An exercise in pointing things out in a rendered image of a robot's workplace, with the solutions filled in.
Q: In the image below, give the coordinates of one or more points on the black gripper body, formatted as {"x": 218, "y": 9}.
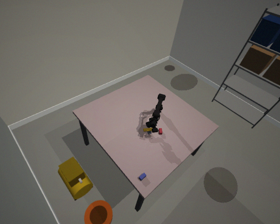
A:
{"x": 154, "y": 130}

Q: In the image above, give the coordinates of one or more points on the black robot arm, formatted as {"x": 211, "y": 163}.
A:
{"x": 156, "y": 113}

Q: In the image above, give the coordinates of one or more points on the small blue block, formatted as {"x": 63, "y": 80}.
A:
{"x": 142, "y": 176}

